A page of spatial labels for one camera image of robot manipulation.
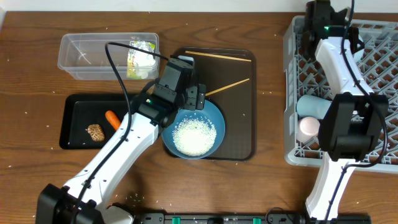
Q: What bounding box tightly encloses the brown serving tray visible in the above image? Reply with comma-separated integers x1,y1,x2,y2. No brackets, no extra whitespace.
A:
174,47,256,162

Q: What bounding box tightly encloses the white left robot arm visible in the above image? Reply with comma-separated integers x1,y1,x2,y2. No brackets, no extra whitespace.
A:
35,55,206,223

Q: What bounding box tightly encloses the brown cookie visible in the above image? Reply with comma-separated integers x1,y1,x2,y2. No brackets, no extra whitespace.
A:
87,124,105,142

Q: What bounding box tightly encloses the wooden chopstick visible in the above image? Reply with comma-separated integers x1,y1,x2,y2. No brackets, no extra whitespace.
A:
205,78,250,96
185,50,252,62

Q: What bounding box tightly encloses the yellow foil snack wrapper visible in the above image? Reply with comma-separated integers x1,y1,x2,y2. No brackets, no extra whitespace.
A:
126,40,156,80

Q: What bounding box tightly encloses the dark blue plate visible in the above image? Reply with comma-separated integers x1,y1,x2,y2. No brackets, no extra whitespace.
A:
162,100,226,159

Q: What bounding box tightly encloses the light blue small bowl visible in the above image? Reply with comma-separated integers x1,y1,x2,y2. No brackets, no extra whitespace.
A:
353,35,364,63

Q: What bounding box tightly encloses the grey dishwasher rack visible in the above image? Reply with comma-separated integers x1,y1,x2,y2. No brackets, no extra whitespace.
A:
283,16,397,174

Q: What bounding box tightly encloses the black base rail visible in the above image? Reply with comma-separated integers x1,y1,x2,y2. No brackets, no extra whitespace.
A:
133,207,373,224

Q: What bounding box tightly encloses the black waste tray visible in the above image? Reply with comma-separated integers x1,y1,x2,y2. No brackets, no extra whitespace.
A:
59,93,127,149

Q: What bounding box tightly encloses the clear plastic bin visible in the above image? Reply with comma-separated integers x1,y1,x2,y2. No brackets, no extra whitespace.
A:
58,32,160,80

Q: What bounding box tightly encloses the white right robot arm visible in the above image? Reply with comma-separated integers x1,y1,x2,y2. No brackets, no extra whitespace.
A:
297,0,389,223

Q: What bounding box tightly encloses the orange carrot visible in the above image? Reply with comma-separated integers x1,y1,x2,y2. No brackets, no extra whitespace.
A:
105,110,121,131

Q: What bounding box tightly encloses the white napkin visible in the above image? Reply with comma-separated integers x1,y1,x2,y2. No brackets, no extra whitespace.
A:
127,49,156,80

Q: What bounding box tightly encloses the light blue cup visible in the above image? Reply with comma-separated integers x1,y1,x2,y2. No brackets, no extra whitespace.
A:
296,95,331,119

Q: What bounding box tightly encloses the pink cup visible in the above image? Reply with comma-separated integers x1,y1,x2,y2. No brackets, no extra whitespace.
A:
297,116,320,143

